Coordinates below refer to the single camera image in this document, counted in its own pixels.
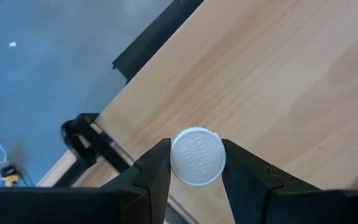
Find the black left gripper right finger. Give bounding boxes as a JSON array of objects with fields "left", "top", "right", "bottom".
[{"left": 222, "top": 139, "right": 347, "bottom": 224}]

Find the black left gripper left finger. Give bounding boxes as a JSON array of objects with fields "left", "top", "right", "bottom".
[{"left": 101, "top": 139, "right": 172, "bottom": 224}]

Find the magenta medicine bottle white cap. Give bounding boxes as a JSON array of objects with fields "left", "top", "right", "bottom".
[{"left": 169, "top": 126, "right": 227, "bottom": 187}]

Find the black rear frame bar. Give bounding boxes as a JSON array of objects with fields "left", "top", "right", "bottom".
[{"left": 112, "top": 0, "right": 205, "bottom": 84}]

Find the yellow extension cable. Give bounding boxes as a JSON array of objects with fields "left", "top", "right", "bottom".
[{"left": 0, "top": 166, "right": 23, "bottom": 187}]

